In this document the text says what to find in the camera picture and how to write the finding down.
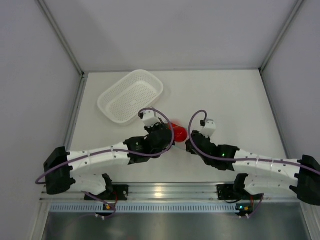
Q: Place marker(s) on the clear zip top bag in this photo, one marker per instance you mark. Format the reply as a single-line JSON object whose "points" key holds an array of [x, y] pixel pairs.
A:
{"points": [[180, 146]]}

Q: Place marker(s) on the slotted cable duct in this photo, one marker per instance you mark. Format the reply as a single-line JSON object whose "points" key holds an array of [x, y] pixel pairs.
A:
{"points": [[148, 208]]}

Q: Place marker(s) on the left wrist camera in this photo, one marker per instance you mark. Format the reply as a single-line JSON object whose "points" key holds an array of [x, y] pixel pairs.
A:
{"points": [[148, 117]]}

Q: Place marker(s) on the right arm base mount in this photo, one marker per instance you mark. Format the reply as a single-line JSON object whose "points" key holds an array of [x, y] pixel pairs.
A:
{"points": [[232, 193]]}

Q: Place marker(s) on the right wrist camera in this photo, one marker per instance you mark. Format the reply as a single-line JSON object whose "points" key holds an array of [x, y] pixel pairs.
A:
{"points": [[208, 128]]}

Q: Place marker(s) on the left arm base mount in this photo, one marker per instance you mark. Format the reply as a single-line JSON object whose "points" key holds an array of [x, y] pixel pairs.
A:
{"points": [[119, 192]]}

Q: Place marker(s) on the white perforated plastic basket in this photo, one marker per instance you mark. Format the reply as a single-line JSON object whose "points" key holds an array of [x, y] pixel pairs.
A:
{"points": [[137, 90]]}

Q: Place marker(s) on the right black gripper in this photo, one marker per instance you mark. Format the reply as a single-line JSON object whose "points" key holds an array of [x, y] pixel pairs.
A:
{"points": [[189, 149]]}

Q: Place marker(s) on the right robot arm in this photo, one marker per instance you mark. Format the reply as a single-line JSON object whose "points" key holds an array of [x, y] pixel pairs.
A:
{"points": [[260, 174]]}

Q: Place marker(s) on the aluminium mounting rail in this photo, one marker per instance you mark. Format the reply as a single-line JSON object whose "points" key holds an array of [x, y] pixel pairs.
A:
{"points": [[167, 191]]}

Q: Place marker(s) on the red fake tomato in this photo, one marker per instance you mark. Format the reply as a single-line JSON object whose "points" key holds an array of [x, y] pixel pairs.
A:
{"points": [[180, 133]]}

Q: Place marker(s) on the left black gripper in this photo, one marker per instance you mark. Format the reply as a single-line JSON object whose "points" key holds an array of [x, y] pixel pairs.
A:
{"points": [[158, 125]]}

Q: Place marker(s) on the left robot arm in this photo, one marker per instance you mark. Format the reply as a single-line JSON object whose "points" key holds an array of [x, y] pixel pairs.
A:
{"points": [[84, 171]]}

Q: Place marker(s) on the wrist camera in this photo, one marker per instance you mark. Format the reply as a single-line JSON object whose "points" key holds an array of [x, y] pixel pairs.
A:
{"points": [[208, 128], [148, 117]]}

